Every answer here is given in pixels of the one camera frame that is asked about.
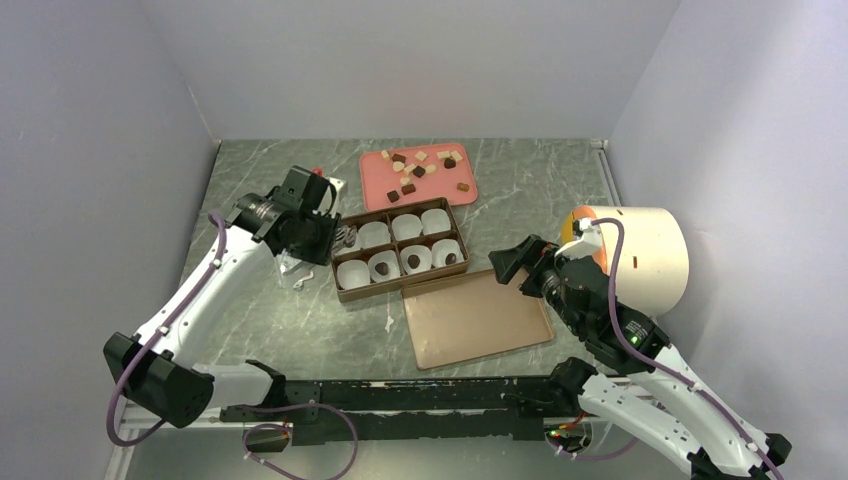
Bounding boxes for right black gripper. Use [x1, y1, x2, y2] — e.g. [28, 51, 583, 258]
[488, 232, 585, 335]

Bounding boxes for dark heart chocolate piece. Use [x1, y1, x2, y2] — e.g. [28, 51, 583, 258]
[407, 254, 421, 269]

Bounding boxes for rose gold tongs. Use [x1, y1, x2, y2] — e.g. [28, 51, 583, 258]
[333, 225, 357, 250]

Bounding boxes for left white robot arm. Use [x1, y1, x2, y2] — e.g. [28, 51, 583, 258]
[103, 166, 347, 435]

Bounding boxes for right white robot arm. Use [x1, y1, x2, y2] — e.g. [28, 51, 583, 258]
[488, 235, 792, 479]

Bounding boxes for brown chocolate box tray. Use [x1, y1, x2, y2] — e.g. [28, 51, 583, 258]
[331, 197, 470, 303]

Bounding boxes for white paper cup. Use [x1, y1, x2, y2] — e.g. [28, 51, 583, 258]
[431, 238, 465, 268]
[400, 245, 432, 275]
[391, 214, 423, 241]
[420, 208, 452, 235]
[368, 250, 401, 283]
[336, 259, 371, 290]
[332, 233, 361, 258]
[357, 221, 392, 249]

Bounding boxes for white paper leaflet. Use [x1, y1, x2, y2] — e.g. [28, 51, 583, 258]
[276, 254, 315, 291]

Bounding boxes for gold box lid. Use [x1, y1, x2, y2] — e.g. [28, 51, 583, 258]
[401, 269, 555, 370]

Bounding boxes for pink plastic tray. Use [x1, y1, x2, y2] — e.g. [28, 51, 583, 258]
[359, 142, 478, 211]

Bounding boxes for cream orange cylinder container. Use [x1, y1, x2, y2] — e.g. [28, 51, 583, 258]
[560, 205, 689, 317]

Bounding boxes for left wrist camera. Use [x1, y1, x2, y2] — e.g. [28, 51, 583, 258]
[312, 167, 347, 215]

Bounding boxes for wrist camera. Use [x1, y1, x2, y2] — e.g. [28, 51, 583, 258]
[555, 217, 604, 260]
[312, 167, 347, 215]

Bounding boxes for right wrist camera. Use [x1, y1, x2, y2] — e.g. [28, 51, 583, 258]
[555, 217, 604, 260]

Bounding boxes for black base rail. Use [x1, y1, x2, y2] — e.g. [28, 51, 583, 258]
[219, 375, 581, 446]

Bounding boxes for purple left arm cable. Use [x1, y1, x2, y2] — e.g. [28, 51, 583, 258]
[105, 210, 359, 480]

